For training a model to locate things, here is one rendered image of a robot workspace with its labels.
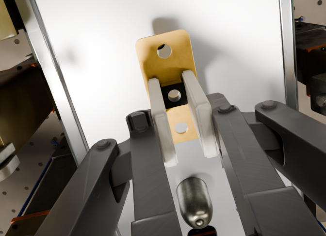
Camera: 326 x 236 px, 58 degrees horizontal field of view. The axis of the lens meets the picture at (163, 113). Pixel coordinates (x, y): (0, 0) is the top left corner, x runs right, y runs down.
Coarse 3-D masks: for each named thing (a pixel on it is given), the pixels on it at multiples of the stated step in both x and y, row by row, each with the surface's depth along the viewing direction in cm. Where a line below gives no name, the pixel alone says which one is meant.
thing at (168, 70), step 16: (176, 32) 20; (144, 48) 20; (176, 48) 20; (144, 64) 21; (160, 64) 21; (176, 64) 21; (192, 64) 21; (144, 80) 21; (160, 80) 21; (176, 80) 21; (176, 96) 22; (176, 112) 22; (192, 128) 23
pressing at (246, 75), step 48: (48, 0) 23; (96, 0) 23; (144, 0) 24; (192, 0) 24; (240, 0) 24; (288, 0) 25; (48, 48) 24; (96, 48) 25; (192, 48) 25; (240, 48) 26; (288, 48) 26; (96, 96) 26; (144, 96) 27; (240, 96) 27; (288, 96) 28; (192, 144) 29
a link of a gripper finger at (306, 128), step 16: (256, 112) 13; (272, 112) 12; (288, 112) 12; (272, 128) 12; (288, 128) 11; (304, 128) 11; (320, 128) 10; (288, 144) 11; (304, 144) 10; (320, 144) 10; (272, 160) 13; (288, 160) 11; (304, 160) 10; (320, 160) 9; (288, 176) 12; (304, 176) 11; (320, 176) 10; (304, 192) 11; (320, 192) 10
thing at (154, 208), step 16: (144, 112) 14; (128, 128) 14; (144, 128) 14; (144, 144) 12; (144, 160) 11; (160, 160) 11; (144, 176) 10; (160, 176) 10; (144, 192) 9; (160, 192) 9; (144, 208) 9; (160, 208) 8; (144, 224) 7; (160, 224) 7; (176, 224) 7
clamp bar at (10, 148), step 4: (8, 144) 22; (12, 144) 22; (0, 148) 22; (4, 148) 22; (8, 148) 22; (12, 148) 22; (0, 152) 21; (4, 152) 22; (8, 152) 22; (12, 152) 22; (0, 156) 21; (4, 156) 21; (8, 156) 22; (0, 160) 21; (4, 160) 21
